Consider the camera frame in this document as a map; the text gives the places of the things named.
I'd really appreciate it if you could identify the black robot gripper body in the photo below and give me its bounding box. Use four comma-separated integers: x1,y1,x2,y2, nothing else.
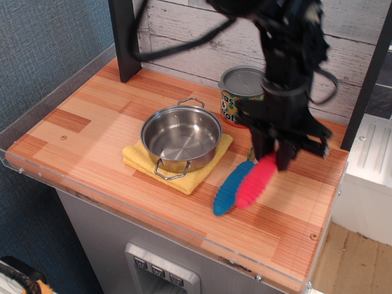
235,78,332,157

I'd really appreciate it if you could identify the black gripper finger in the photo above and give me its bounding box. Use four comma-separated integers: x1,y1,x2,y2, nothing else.
276,142,301,170
250,127,275,161

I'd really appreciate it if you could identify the red handled metal spoon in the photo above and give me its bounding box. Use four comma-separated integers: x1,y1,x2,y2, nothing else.
235,153,277,209

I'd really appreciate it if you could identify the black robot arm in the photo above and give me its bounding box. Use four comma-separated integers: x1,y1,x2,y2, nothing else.
210,1,332,170

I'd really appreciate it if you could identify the yellow folded cloth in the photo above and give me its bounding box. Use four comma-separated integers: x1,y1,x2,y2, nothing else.
122,134,233,195

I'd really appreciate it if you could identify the peas and carrots tin can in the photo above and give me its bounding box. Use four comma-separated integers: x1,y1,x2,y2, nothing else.
218,66,264,128

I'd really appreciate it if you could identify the stainless steel pot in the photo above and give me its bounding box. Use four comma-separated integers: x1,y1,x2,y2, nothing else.
140,97,223,181

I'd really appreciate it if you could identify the white toy sink unit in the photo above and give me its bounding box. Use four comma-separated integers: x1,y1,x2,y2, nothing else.
331,114,391,245

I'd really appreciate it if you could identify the clear acrylic table guard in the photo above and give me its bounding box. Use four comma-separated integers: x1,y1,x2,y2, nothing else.
1,49,348,293

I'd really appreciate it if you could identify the grey cabinet dispenser panel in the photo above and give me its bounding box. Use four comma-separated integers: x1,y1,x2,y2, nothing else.
125,243,202,294

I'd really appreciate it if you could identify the orange object bottom left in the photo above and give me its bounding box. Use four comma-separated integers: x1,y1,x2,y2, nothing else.
35,280,56,294

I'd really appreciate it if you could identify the blue handled metal fork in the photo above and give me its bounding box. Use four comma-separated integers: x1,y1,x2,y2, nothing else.
213,147,255,216

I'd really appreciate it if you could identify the black vertical post right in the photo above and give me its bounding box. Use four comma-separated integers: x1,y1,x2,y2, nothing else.
341,4,391,151

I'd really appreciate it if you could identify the black vertical post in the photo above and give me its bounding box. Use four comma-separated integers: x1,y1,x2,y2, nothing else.
341,4,391,151
108,0,141,83

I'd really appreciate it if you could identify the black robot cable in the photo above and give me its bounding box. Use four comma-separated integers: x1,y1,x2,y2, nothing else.
127,0,239,64

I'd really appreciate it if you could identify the black vertical post left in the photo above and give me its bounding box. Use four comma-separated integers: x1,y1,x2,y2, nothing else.
108,0,141,83

